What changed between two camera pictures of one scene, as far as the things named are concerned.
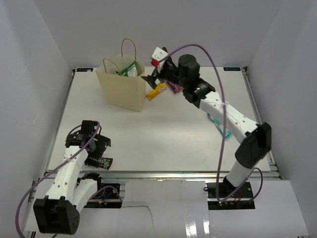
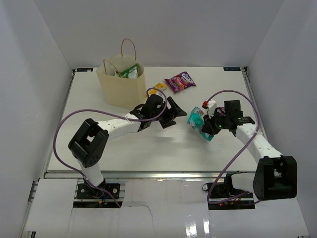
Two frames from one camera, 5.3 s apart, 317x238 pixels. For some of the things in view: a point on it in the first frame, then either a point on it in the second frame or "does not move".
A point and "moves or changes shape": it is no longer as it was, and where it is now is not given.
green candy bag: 131,71 moves or changes shape
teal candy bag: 220,127 moves or changes shape
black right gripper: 151,80 → 208,126
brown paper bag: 128,92 does not move
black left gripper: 102,142 → 168,121
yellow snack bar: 159,88 does not move
